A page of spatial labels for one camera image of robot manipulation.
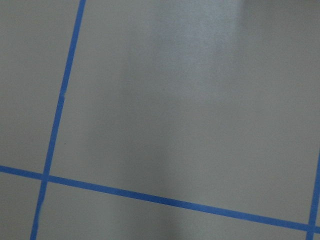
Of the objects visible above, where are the blue tape grid lines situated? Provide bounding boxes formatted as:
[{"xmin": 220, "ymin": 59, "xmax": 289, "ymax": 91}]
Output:
[{"xmin": 0, "ymin": 0, "xmax": 320, "ymax": 240}]

